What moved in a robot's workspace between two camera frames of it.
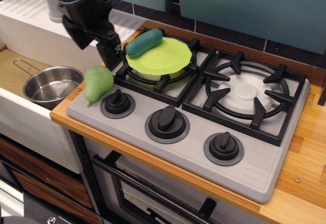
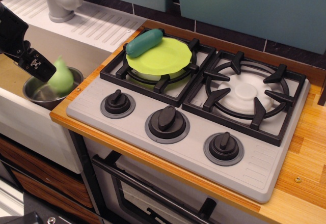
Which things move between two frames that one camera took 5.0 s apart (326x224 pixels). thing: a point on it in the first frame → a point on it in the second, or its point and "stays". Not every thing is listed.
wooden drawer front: x=61 y=177 stays
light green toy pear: x=98 y=80 → x=62 y=81
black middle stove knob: x=167 y=126 stays
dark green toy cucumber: x=136 y=47 stays
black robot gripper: x=86 y=5 → x=12 y=31
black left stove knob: x=117 y=105 stays
